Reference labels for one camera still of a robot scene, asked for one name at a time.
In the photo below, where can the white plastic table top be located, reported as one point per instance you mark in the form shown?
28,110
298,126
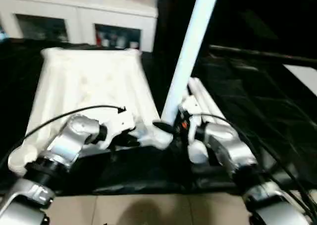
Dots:
89,86

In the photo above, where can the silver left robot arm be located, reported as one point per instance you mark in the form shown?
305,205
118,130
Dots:
44,170

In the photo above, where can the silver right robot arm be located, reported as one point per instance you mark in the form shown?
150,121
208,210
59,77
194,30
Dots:
237,150

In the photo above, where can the black work mat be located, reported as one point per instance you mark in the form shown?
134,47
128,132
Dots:
257,111

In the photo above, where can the small white jar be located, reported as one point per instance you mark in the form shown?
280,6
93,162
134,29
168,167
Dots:
106,40
133,44

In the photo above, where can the white bottle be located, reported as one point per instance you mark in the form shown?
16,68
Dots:
121,39

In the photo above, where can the red bottle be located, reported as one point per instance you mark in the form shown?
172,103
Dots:
99,38

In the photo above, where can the dark metal rod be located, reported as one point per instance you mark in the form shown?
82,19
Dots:
257,53

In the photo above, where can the white flat board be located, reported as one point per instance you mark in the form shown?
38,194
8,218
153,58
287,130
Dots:
303,79

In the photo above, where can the white glass-door cabinet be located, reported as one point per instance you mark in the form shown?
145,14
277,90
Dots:
74,12

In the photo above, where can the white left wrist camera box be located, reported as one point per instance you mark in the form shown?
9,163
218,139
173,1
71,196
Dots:
119,122

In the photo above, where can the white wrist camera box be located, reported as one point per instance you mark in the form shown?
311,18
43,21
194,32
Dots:
119,122
190,108

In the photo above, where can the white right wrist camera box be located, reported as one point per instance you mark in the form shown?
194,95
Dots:
190,108

